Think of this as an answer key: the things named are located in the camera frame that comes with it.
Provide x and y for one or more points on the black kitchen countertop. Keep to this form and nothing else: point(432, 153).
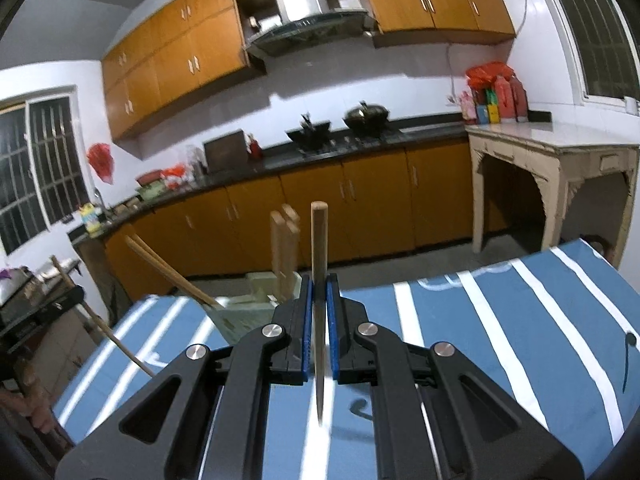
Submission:
point(280, 160)

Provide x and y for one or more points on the black wok with lid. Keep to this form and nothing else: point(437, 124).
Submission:
point(366, 119)

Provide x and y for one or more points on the beige carved table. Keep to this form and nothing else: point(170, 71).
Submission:
point(550, 145)

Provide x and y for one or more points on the barred window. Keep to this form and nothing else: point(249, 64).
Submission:
point(595, 25)
point(40, 170)

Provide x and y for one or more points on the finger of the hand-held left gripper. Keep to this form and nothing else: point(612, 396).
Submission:
point(50, 305)

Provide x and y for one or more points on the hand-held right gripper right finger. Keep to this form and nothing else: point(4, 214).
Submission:
point(331, 320)

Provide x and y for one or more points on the green perforated utensil holder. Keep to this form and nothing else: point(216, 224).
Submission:
point(245, 310)

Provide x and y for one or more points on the blue white striped tablecloth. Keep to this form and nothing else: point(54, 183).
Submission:
point(500, 335)

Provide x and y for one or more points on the colourful boxes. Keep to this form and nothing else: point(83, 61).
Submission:
point(487, 107)

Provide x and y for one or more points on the brown cutting board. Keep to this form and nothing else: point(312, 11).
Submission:
point(226, 150)

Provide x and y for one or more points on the red white plastic bags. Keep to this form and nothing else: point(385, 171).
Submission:
point(177, 177)

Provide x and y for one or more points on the red bottle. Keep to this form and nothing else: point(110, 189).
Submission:
point(255, 147)

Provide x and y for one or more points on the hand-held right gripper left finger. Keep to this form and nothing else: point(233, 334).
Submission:
point(306, 320)

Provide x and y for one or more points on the orange base cabinets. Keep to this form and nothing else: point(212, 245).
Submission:
point(375, 200)

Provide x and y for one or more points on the green basin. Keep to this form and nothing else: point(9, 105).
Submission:
point(152, 191)

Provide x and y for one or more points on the pink packet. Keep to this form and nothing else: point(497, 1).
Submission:
point(468, 109)

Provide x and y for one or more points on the orange wall cabinets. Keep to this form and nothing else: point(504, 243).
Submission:
point(200, 35)

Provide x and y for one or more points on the hanging red plastic bag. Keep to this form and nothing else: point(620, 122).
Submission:
point(101, 160)

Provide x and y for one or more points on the person's left hand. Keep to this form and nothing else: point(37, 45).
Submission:
point(37, 402)

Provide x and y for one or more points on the black wok with utensils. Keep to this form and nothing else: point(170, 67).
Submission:
point(309, 132)

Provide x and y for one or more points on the red bowl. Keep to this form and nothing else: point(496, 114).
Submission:
point(149, 178)

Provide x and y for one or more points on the cluttered side table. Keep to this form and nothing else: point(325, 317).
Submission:
point(45, 355)

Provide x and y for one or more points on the range hood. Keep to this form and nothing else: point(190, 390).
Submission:
point(310, 30)

